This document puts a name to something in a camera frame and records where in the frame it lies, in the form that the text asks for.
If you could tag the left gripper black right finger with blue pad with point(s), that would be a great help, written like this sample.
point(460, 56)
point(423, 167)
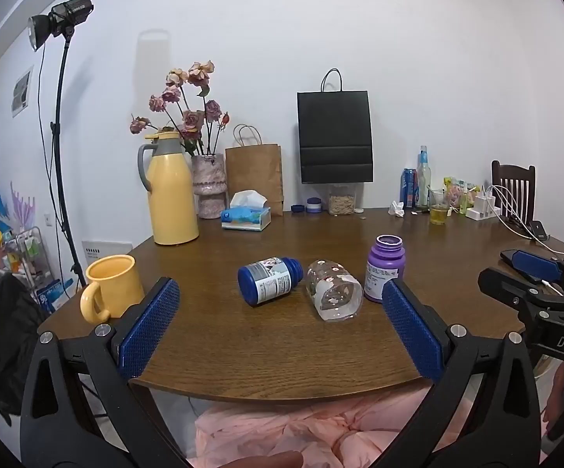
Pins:
point(482, 408)

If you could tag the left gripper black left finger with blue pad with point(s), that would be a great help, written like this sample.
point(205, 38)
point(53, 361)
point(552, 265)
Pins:
point(79, 406)

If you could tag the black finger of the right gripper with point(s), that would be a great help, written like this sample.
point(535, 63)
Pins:
point(524, 298)

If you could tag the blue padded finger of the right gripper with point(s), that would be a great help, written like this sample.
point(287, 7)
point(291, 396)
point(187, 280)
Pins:
point(531, 266)

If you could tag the clear plastic santa cup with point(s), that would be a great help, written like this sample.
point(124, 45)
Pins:
point(336, 294)

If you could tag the person's right hand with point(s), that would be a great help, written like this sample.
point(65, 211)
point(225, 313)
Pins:
point(554, 406)

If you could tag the black smartphone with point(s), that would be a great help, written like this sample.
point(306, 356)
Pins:
point(538, 230)

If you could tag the white power strip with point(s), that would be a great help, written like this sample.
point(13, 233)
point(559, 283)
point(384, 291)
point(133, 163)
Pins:
point(483, 207)

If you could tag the dark wooden chair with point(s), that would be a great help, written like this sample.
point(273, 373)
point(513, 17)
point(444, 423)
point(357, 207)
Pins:
point(515, 190)

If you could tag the pink cloth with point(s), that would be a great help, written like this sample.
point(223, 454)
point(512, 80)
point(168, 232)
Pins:
point(349, 433)

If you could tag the purple supplement bottle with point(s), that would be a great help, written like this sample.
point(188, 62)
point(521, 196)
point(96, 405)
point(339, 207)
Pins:
point(386, 261)

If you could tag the glass of yellow liquid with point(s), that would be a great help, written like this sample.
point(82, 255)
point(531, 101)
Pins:
point(439, 207)

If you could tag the clear glass bottle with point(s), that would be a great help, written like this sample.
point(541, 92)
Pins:
point(423, 179)

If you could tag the blue drink can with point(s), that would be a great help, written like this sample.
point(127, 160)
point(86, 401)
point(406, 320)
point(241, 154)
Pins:
point(408, 188)

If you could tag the yellow ceramic mug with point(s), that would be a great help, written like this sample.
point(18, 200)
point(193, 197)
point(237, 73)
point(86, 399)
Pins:
point(113, 286)

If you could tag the glass jar of grains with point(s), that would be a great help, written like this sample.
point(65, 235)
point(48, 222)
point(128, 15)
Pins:
point(341, 199)

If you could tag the small blue white jar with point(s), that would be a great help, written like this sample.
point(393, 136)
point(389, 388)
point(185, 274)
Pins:
point(313, 205)

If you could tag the blue capped supplement bottle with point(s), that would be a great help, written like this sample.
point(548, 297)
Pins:
point(269, 279)

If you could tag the black paper bag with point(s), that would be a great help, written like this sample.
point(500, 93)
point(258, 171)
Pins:
point(335, 134)

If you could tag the blue tissue box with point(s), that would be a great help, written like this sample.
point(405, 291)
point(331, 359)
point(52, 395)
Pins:
point(248, 211)

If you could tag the brown paper bag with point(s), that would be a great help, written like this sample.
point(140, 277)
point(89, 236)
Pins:
point(253, 165)

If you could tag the yellow thermos jug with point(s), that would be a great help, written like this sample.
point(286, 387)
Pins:
point(166, 176)

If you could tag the pink speckled vase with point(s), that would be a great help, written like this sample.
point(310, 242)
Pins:
point(209, 185)

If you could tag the dried pink flowers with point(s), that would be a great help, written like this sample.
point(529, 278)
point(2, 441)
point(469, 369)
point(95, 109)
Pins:
point(192, 114)

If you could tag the studio light on stand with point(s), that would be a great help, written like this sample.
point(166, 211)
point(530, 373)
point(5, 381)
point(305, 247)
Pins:
point(60, 21)

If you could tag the wire rack with colourful items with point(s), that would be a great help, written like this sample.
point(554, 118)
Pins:
point(23, 253)

